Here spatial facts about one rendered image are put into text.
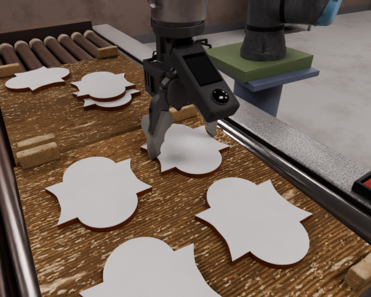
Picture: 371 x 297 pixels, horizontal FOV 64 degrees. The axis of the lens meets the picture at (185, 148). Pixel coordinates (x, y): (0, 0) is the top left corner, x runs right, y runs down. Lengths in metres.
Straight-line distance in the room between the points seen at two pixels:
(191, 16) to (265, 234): 0.28
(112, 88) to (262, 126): 0.34
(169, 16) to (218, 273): 0.31
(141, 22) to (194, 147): 3.78
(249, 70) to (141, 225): 0.65
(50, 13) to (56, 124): 3.38
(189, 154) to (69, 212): 0.20
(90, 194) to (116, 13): 3.75
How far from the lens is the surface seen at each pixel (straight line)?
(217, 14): 4.73
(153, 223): 0.39
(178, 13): 0.40
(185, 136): 0.52
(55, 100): 0.72
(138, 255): 0.36
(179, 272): 0.34
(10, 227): 0.48
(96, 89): 0.69
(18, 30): 1.29
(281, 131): 0.62
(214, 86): 0.39
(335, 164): 0.57
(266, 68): 0.97
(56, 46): 1.16
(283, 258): 0.37
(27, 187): 0.50
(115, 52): 0.95
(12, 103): 0.75
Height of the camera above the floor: 1.24
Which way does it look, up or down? 36 degrees down
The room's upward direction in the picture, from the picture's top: straight up
